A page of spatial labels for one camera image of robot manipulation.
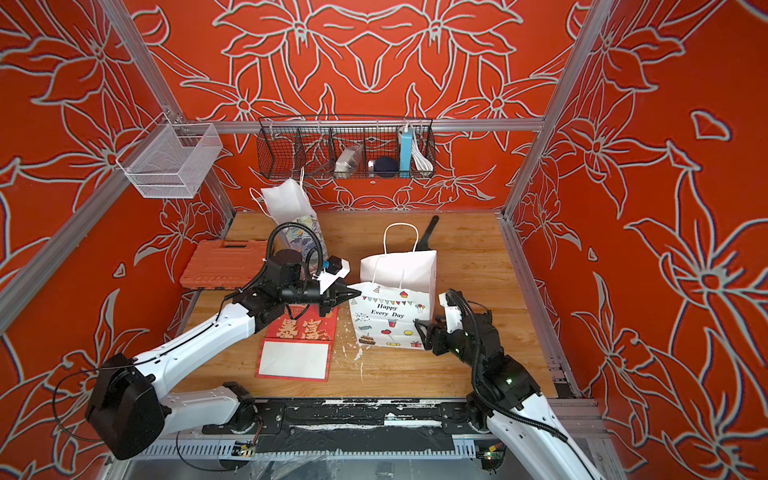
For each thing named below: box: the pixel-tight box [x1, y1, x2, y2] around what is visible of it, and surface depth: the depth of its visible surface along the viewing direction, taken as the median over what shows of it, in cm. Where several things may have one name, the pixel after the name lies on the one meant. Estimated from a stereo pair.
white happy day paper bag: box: [349, 223, 437, 349], surface depth 76 cm
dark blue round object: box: [374, 156, 399, 178], surface depth 97 cm
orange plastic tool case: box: [180, 240, 268, 289], surface depth 99 cm
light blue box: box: [399, 127, 413, 178], surface depth 90 cm
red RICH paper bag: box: [256, 304, 339, 382], surface depth 83 cm
